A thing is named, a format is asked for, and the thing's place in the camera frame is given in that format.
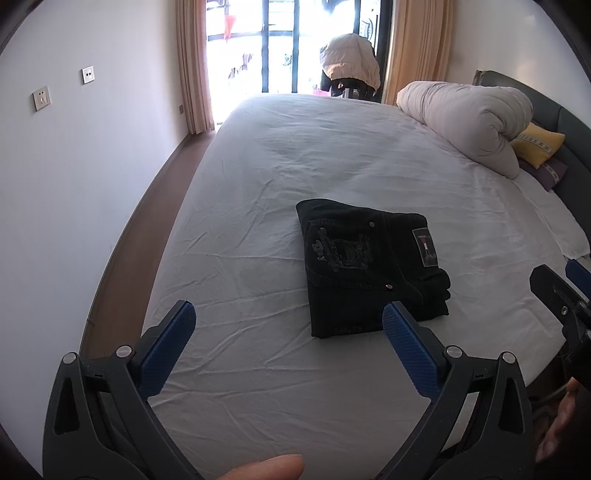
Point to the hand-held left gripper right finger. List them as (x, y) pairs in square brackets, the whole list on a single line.
[(411, 356)]

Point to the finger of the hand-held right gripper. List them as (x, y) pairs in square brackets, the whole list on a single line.
[(581, 276), (551, 288)]

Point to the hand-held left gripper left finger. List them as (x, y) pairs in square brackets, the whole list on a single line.
[(168, 351)]

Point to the black pants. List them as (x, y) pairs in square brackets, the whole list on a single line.
[(360, 277)]

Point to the person's right hand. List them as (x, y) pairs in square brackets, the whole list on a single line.
[(561, 424)]

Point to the person's left hand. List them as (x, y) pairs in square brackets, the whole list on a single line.
[(263, 468)]

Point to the purple pillow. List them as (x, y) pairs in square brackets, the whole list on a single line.
[(549, 173)]

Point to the yellow pillow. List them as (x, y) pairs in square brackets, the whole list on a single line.
[(538, 145)]

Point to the dark grey headboard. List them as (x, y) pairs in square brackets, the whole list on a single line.
[(572, 129)]

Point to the rolled white duvet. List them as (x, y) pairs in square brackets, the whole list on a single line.
[(466, 120)]

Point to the bed with white sheet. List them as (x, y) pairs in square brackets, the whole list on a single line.
[(277, 184)]

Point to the beige jacket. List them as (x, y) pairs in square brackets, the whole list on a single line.
[(351, 57)]

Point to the glass balcony door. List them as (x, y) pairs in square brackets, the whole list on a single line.
[(277, 46)]

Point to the red hanging cloth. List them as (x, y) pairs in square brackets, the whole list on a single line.
[(229, 25)]

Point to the white wall socket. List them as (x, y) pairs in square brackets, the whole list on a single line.
[(41, 98), (88, 75)]

